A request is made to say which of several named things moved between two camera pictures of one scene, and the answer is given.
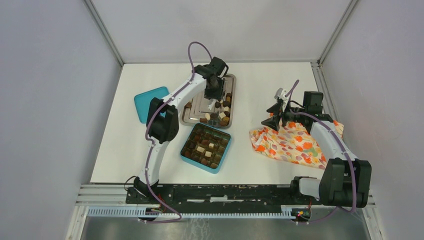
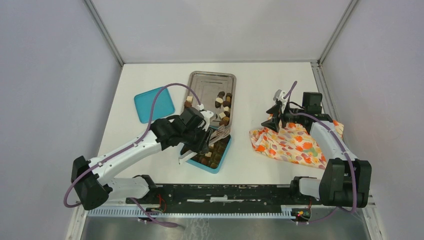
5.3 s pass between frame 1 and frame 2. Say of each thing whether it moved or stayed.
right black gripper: stayed
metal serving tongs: moved
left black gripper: moved
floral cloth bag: stayed
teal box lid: stayed
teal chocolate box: stayed
